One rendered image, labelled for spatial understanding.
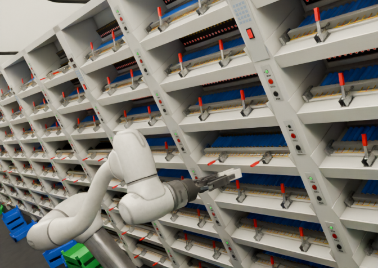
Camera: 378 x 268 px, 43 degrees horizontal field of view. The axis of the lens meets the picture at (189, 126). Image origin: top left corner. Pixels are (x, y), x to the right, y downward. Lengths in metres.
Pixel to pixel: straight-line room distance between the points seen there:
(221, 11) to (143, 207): 0.66
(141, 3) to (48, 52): 1.40
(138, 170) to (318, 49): 0.62
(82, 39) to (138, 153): 1.35
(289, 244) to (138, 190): 0.78
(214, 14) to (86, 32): 1.24
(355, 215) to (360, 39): 0.62
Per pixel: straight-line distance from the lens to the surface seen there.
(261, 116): 1.64
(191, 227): 2.53
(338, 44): 1.32
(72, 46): 2.67
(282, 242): 2.03
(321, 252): 1.89
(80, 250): 4.05
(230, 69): 1.65
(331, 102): 1.47
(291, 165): 1.68
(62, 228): 1.78
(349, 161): 1.53
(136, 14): 2.05
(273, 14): 1.51
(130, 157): 1.45
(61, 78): 2.98
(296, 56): 1.43
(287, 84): 1.51
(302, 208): 1.80
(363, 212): 1.64
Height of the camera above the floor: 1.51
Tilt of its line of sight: 12 degrees down
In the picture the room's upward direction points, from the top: 25 degrees counter-clockwise
